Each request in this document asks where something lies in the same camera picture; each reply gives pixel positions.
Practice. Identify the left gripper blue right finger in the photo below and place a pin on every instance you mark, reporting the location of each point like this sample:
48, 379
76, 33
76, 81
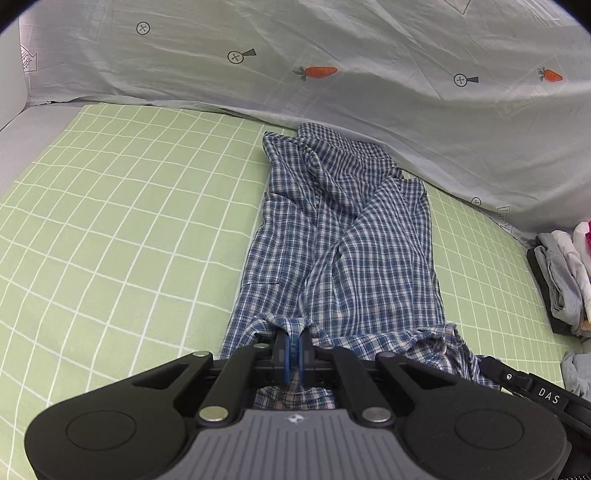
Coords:
311, 367

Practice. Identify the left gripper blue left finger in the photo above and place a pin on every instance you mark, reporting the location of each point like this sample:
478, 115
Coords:
281, 359

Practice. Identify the blue plaid shirt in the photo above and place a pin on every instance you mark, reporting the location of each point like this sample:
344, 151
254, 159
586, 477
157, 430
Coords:
345, 253

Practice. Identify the grey crumpled garment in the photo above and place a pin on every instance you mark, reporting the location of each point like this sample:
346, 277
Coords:
576, 373

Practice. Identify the grey folded sweater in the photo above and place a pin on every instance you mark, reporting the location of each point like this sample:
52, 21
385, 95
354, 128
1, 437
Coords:
566, 302

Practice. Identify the white folded garment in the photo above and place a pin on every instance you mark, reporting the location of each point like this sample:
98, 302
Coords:
576, 254

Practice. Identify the red checked garment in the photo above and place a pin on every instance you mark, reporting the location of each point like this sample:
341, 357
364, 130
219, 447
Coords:
588, 236

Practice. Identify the green grid mat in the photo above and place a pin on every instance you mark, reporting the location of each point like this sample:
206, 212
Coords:
124, 234

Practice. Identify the grey printed backdrop sheet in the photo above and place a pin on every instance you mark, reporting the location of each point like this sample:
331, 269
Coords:
488, 100

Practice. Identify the white rounded board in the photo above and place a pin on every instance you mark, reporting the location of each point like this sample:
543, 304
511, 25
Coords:
13, 88

